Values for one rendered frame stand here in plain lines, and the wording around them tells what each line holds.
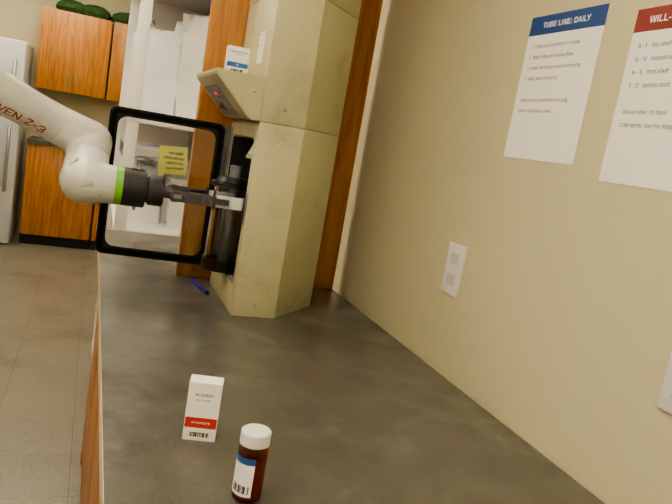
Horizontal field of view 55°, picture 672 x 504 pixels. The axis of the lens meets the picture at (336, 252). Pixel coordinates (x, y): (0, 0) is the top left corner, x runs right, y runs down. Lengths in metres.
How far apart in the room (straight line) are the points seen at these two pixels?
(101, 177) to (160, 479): 0.88
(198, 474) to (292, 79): 0.96
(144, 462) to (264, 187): 0.81
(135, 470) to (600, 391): 0.71
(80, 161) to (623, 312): 1.18
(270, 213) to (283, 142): 0.17
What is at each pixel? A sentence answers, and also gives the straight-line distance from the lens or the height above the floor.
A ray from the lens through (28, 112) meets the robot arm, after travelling 1.64.
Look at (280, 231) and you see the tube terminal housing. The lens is 1.58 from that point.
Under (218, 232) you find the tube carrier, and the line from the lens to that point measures 1.65.
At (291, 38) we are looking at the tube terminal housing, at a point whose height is 1.61.
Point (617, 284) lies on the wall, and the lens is 1.11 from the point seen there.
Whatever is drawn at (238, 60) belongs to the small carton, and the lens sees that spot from 1.59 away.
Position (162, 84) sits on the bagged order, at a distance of 2.91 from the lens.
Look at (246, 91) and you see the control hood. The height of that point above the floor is 1.47.
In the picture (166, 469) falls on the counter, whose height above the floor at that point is 0.94.
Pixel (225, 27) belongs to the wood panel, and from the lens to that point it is 1.91.
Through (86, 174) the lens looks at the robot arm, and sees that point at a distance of 1.59.
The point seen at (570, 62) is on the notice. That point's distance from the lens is 1.29.
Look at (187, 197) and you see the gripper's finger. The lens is 1.59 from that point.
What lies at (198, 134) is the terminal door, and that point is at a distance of 1.83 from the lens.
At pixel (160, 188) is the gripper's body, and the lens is 1.62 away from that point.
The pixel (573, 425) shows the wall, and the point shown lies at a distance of 1.18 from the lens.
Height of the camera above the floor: 1.39
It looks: 9 degrees down
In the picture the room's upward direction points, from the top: 10 degrees clockwise
